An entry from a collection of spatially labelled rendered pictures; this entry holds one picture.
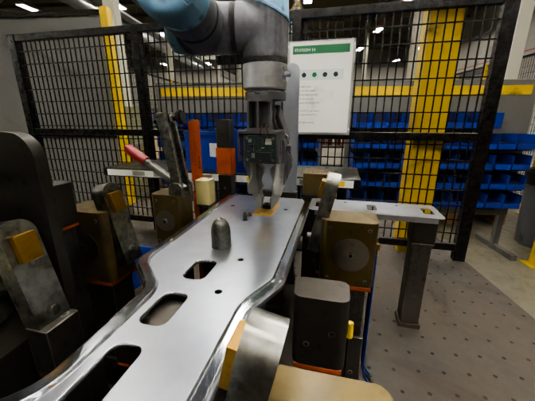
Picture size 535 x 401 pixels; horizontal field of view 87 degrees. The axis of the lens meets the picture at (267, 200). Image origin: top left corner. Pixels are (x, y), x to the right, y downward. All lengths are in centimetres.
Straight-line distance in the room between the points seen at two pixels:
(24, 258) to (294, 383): 29
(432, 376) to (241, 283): 49
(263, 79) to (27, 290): 40
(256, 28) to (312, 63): 61
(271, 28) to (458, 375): 74
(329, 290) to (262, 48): 37
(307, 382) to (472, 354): 66
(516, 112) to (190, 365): 312
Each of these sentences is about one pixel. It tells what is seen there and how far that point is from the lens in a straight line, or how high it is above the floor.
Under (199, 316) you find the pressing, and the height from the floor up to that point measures 100.
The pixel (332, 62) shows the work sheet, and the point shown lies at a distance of 109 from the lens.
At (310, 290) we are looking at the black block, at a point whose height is 99.
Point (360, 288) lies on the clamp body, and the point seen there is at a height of 93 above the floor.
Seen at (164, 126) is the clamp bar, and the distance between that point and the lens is 61.
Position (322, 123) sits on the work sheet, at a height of 118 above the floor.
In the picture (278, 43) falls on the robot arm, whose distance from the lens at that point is 50.
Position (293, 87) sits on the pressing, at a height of 128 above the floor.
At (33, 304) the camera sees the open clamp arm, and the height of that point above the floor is 102.
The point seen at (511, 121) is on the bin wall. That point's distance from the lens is 320.
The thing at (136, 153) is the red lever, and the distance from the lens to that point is 67.
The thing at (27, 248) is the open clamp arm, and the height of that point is 108.
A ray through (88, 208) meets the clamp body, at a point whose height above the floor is 107.
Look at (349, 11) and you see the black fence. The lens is 112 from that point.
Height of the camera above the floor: 121
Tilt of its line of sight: 16 degrees down
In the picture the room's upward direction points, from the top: straight up
